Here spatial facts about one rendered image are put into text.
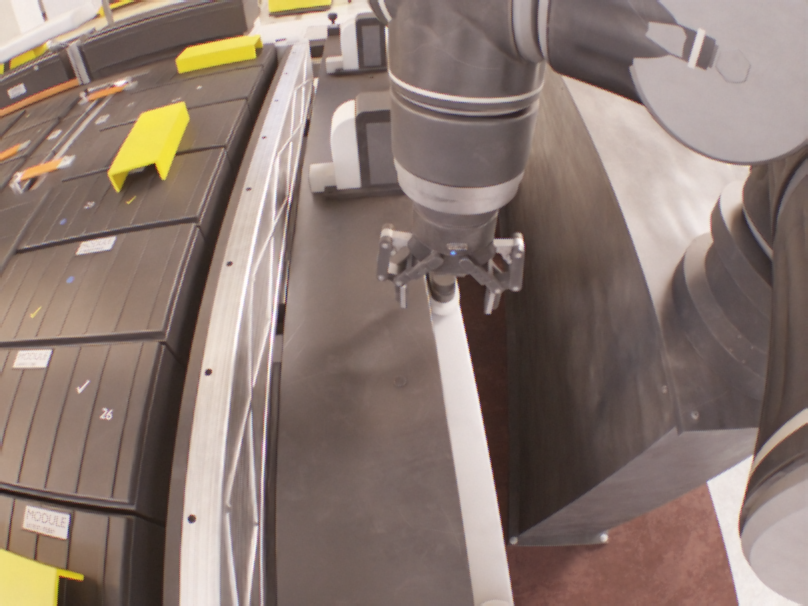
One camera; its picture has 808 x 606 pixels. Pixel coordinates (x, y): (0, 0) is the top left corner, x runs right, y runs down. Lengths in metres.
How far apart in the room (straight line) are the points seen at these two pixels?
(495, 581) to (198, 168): 0.55
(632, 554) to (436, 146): 1.30
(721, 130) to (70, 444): 0.46
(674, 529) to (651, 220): 1.07
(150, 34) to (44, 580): 1.04
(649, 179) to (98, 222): 0.78
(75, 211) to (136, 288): 0.21
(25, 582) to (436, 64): 0.41
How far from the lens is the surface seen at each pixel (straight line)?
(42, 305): 0.50
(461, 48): 0.26
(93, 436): 0.36
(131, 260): 0.46
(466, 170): 0.30
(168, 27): 1.10
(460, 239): 0.36
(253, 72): 0.80
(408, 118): 0.29
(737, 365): 0.51
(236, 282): 0.40
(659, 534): 1.48
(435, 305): 0.53
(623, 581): 1.41
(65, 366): 0.42
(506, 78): 0.27
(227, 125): 0.63
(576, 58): 0.24
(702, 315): 0.52
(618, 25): 0.22
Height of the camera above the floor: 1.27
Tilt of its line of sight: 52 degrees down
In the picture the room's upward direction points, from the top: 1 degrees counter-clockwise
